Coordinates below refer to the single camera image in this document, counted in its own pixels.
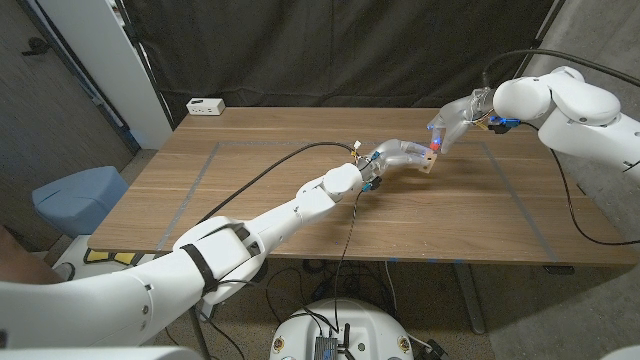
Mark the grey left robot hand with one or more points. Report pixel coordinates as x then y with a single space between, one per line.
395 157

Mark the white cabinet panel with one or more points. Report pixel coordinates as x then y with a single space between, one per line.
110 65

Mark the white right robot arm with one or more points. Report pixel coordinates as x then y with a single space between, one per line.
570 115

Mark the grey electronics box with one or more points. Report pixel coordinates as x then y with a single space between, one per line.
326 347

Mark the black wall rail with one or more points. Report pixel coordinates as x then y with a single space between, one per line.
75 75

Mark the wooden screw with red head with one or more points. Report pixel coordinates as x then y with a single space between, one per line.
435 146

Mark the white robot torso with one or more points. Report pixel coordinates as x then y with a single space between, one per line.
360 325

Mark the grey table leg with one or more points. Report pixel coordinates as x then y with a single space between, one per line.
470 300

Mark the white power strip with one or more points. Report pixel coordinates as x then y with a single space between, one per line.
205 106

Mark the grey black sneaker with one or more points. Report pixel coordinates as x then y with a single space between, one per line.
66 271

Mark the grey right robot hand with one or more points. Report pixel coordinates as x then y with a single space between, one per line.
455 120

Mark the black curtain backdrop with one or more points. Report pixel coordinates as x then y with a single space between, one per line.
340 50

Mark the blue padded stool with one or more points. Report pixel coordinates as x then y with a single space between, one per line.
75 200

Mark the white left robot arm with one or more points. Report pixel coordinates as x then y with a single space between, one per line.
280 225

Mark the person's bare leg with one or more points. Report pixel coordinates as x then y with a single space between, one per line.
25 265

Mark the small wooden block with holes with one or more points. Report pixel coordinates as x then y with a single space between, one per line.
428 163

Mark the black frame pole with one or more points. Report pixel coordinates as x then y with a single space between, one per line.
542 25
145 65

